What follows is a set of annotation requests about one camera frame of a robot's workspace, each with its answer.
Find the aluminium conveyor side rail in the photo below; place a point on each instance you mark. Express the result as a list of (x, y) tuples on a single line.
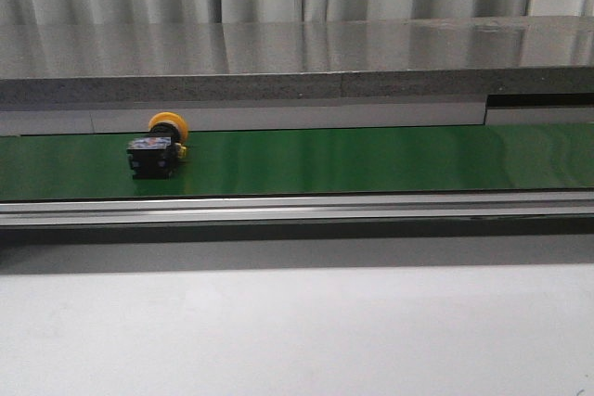
[(295, 209)]

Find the green conveyor belt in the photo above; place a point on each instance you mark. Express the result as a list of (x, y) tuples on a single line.
[(307, 162)]

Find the yellow push button switch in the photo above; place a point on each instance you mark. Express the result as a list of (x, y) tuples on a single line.
[(157, 154)]

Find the grey speckled stone counter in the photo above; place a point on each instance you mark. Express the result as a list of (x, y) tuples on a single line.
[(100, 79)]

